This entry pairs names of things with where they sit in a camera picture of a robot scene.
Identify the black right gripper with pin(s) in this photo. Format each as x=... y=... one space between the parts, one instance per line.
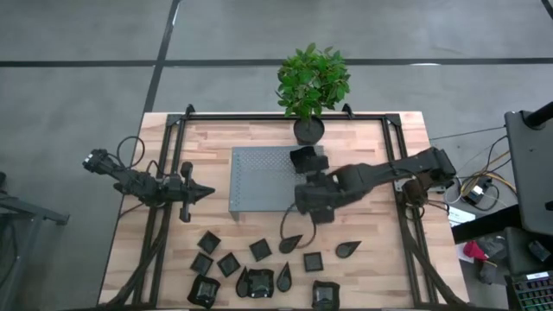
x=319 y=201

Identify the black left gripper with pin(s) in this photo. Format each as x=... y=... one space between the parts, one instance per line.
x=186 y=213

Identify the black wavy square bowl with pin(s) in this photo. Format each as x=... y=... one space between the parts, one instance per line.
x=261 y=283
x=307 y=157
x=203 y=291
x=325 y=296

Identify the small black square plate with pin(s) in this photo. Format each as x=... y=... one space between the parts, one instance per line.
x=228 y=264
x=260 y=250
x=313 y=262
x=209 y=242
x=201 y=264

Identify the small black teardrop plate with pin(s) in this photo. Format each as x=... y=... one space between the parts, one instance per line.
x=288 y=245
x=345 y=250
x=284 y=281
x=242 y=285

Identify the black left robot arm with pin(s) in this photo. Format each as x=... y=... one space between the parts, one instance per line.
x=138 y=183

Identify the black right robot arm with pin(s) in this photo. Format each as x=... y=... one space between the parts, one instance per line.
x=380 y=170

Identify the black plant pot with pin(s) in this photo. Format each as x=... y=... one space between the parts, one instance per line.
x=309 y=136

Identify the grey perforated metal shelf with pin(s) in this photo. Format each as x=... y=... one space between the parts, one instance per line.
x=259 y=181

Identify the green leafy artificial plant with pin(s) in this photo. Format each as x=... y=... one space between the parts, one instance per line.
x=311 y=82

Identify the white paper sheet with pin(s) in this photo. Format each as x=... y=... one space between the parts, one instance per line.
x=460 y=215

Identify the black power supply box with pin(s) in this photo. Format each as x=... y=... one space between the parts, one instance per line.
x=474 y=195

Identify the red object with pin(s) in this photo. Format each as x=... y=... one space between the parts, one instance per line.
x=473 y=250

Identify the black side desk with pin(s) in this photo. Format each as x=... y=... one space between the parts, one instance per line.
x=488 y=224

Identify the dark grey crumpled bag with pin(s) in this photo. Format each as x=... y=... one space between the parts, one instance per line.
x=490 y=270

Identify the black desk mat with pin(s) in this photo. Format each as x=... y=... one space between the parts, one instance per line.
x=516 y=255

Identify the grey metal cart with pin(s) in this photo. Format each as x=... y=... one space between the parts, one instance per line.
x=533 y=181

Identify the black cart pole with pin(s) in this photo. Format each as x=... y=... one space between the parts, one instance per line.
x=540 y=116

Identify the small black device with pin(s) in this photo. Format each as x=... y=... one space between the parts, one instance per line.
x=539 y=250

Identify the backlit computer keyboard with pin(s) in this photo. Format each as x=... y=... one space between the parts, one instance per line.
x=533 y=296

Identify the black aluminium rig frame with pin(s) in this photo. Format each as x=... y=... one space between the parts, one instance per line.
x=281 y=117

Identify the grey metal table frame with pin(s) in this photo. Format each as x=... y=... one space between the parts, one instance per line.
x=26 y=211

